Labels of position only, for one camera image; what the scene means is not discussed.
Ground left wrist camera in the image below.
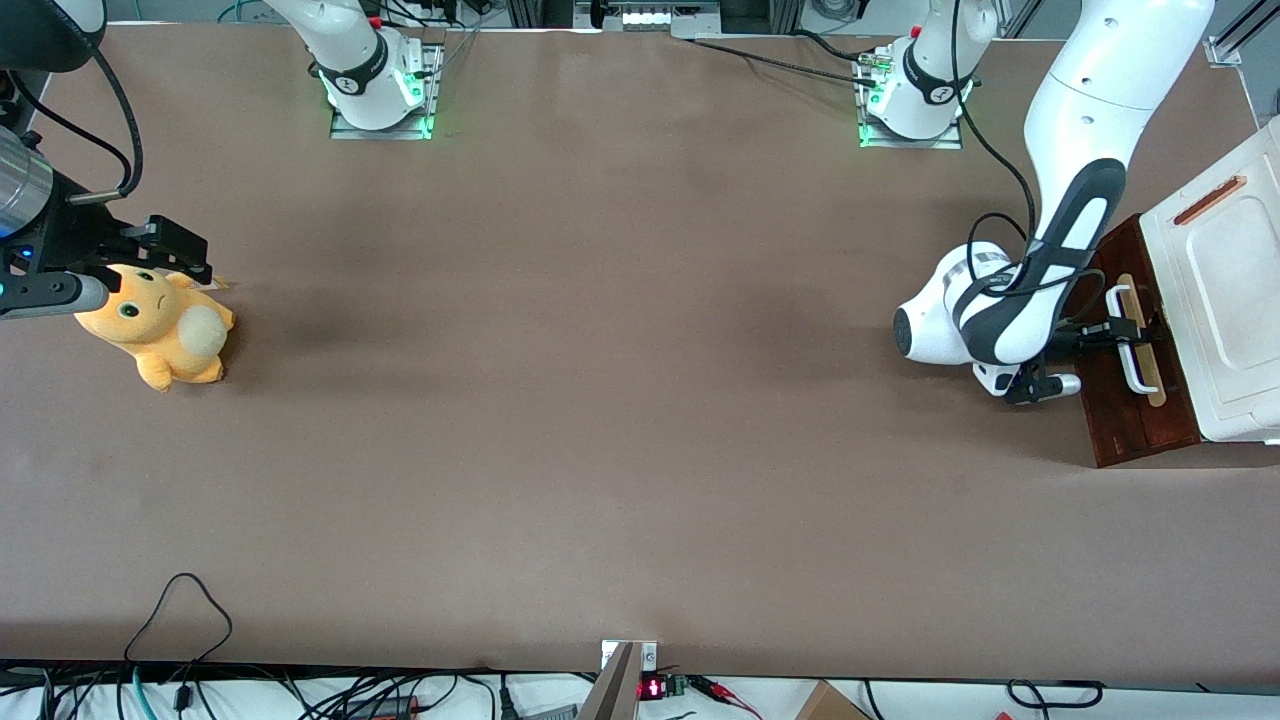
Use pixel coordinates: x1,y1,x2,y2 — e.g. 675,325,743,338
1003,364,1084,407

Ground black power adapter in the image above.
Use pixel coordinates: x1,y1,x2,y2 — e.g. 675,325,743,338
343,694,423,720

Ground white lit device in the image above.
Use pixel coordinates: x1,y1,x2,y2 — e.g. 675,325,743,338
618,3,723,33

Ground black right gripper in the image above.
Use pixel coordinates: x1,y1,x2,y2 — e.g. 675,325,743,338
10,172,215,289

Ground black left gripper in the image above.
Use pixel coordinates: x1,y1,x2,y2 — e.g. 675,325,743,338
1044,316,1167,365

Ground grey metal beam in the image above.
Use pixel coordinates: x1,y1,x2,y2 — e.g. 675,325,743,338
575,643,642,720

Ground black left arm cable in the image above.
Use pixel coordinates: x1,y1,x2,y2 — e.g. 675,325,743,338
950,0,1101,336

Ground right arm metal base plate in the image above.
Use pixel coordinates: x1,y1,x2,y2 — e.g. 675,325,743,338
329,42,447,142

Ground orange plush toy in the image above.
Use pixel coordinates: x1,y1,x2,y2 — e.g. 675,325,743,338
74,262,238,393

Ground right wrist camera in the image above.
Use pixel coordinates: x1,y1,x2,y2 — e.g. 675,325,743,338
0,272,109,321

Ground white metal drawer handle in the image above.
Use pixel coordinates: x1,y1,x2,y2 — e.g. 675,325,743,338
1105,285,1161,395

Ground black cable across table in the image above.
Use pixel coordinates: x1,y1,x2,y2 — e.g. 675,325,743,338
688,30,881,91

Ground brown cardboard box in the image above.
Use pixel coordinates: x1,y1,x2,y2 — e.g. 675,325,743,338
794,679,873,720

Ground red clip wires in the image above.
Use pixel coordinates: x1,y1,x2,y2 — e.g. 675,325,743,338
688,676,763,720

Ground brown wooden drawer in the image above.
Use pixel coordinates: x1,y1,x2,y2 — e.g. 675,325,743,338
1062,212,1203,469

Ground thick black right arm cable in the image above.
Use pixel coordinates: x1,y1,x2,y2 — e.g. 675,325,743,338
65,45,145,207

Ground coiled black cable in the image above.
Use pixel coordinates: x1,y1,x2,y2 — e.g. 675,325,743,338
1006,679,1107,710

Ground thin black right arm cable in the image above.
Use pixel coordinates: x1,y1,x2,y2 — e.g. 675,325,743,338
5,72,134,171

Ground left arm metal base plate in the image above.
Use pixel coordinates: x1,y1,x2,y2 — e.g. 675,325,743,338
856,50,965,152

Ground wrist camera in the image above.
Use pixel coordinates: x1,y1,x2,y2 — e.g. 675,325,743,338
0,272,109,321
1003,364,1084,407

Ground looped black cable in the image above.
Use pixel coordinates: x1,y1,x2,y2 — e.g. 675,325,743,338
124,572,234,667

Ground aluminium frame profile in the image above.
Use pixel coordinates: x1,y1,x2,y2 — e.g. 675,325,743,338
1204,0,1280,70

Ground small metal bracket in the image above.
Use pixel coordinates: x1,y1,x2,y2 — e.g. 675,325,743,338
600,640,660,672

